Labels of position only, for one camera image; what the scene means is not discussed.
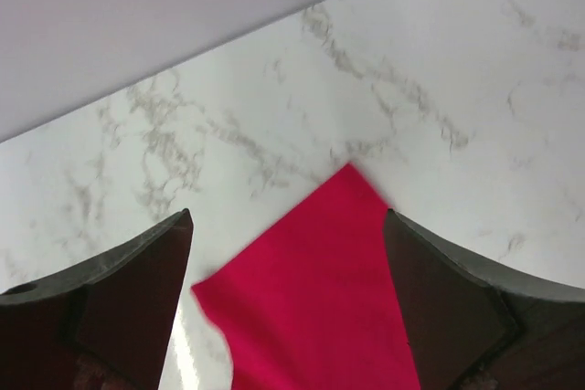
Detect red t shirt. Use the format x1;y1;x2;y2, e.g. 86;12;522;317
192;165;419;389

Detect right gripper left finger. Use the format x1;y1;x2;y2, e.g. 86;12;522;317
1;209;192;389

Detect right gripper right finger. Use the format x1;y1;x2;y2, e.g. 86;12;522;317
383;209;584;389

